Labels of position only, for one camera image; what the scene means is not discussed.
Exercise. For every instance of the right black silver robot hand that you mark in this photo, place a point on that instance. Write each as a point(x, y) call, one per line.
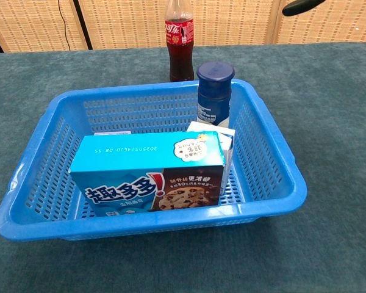
point(296, 7)

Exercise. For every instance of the white bottle with navy cap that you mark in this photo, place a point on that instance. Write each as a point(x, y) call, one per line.
point(215, 91)

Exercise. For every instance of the white red milk carton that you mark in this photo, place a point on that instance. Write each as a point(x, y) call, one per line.
point(228, 146)

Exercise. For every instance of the blue cookie box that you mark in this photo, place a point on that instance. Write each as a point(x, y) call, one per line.
point(131, 152)

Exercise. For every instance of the purple white milk carton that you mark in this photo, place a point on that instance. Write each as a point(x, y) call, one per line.
point(113, 133)

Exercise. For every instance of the cola bottle with red cap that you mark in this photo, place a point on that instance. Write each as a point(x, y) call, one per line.
point(180, 45)

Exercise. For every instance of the blue plastic mesh basket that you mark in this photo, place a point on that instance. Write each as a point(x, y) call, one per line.
point(262, 171)

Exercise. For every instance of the teal table cloth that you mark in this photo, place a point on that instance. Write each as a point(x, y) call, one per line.
point(323, 122)

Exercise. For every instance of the bamboo folding screen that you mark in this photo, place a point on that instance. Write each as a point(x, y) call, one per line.
point(125, 21)

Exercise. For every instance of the black stand pole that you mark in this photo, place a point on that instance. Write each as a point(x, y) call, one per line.
point(83, 27)

